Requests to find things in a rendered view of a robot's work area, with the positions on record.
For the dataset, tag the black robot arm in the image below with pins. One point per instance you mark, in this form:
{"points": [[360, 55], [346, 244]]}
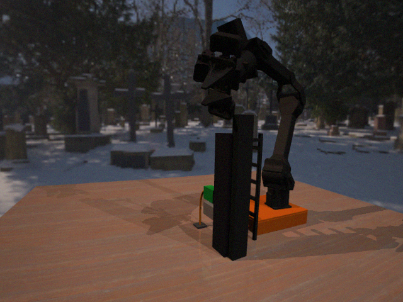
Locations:
{"points": [[276, 173]]}

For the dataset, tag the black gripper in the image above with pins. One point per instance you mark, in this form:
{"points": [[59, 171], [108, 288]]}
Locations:
{"points": [[225, 72]]}

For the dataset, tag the black rectangular post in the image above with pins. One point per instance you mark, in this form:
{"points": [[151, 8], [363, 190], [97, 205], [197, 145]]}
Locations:
{"points": [[232, 188]]}

